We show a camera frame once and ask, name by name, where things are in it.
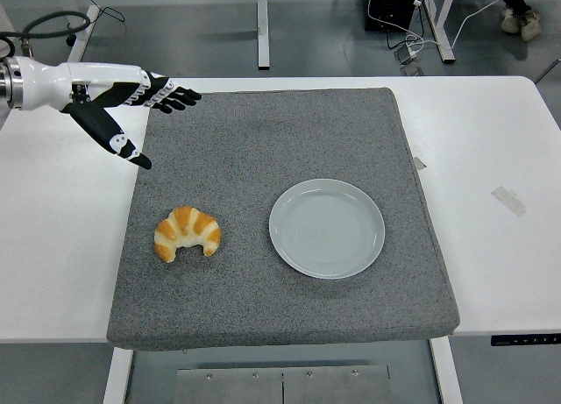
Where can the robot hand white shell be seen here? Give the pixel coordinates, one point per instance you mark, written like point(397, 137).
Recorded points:
point(48, 86)

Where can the croissant bread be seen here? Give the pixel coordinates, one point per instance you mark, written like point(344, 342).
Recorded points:
point(184, 228)

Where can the pale grey round plate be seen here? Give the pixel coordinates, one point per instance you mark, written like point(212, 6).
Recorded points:
point(326, 233)

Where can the grey floor plate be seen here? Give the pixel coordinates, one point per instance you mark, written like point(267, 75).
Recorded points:
point(413, 69)

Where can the grey metal plate with screws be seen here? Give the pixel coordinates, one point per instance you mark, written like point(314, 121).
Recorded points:
point(280, 386)

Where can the white desk leg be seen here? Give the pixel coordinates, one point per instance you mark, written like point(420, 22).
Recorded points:
point(442, 36)
point(85, 36)
point(262, 27)

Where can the white table leg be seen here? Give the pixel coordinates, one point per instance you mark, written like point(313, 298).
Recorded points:
point(117, 377)
point(447, 377)

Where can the grey speckled mat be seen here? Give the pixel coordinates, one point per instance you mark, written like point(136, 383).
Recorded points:
point(263, 299)

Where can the black equipment box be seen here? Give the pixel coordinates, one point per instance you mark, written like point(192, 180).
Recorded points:
point(390, 5)

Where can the grey mat tag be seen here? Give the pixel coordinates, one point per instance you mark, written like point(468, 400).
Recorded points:
point(420, 162)

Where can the person's foot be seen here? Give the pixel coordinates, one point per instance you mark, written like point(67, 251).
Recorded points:
point(531, 26)
point(510, 20)

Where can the translucent tape strip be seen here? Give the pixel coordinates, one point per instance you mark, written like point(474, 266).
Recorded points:
point(508, 201)

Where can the grey metal chair leg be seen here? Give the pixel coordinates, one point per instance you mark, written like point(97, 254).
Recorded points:
point(548, 69)

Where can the black table control panel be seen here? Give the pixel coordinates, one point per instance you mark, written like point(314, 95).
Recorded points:
point(526, 340)

